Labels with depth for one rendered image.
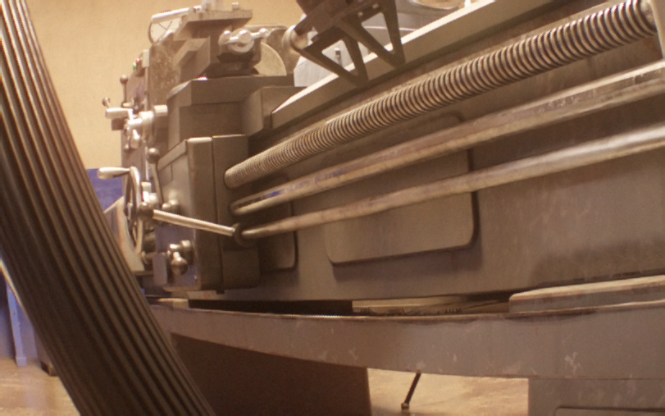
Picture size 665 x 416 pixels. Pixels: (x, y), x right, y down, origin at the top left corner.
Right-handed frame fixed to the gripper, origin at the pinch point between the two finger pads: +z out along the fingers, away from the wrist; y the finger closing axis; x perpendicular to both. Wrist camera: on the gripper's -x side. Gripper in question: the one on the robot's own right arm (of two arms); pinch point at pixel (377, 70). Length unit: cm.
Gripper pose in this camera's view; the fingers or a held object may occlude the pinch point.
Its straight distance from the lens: 93.6
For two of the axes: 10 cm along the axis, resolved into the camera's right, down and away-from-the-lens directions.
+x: -7.6, 5.5, -3.5
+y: -3.6, 1.1, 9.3
